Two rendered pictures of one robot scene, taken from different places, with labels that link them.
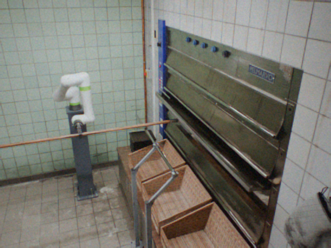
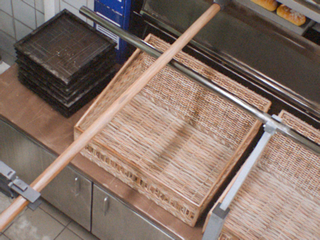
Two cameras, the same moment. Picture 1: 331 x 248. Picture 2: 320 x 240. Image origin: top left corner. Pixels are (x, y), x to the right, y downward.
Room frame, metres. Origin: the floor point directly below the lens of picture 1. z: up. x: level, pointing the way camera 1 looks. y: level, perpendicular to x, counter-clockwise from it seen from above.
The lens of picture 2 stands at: (1.76, 1.08, 2.51)
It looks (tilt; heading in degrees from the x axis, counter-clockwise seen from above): 53 degrees down; 316
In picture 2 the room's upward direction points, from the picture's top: 10 degrees clockwise
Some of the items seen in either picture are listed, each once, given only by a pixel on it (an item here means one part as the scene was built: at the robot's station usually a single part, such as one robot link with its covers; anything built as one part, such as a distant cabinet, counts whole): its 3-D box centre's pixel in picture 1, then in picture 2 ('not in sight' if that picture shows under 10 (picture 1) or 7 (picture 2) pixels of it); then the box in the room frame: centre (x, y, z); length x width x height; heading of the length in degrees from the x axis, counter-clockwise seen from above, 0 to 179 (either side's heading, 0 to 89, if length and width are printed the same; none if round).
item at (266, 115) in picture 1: (206, 78); not in sight; (2.26, -0.33, 1.80); 1.79 x 0.11 x 0.19; 19
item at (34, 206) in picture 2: not in sight; (27, 198); (2.47, 0.80, 1.18); 0.07 x 0.03 x 0.01; 20
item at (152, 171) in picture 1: (155, 163); (170, 125); (2.71, 0.11, 0.72); 0.56 x 0.49 x 0.28; 20
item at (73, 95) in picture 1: (72, 95); not in sight; (3.12, 1.04, 1.36); 0.16 x 0.13 x 0.19; 129
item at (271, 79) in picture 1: (211, 53); not in sight; (2.27, -0.35, 1.99); 1.80 x 0.08 x 0.21; 19
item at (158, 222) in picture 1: (174, 196); (308, 213); (2.15, -0.08, 0.72); 0.56 x 0.49 x 0.28; 19
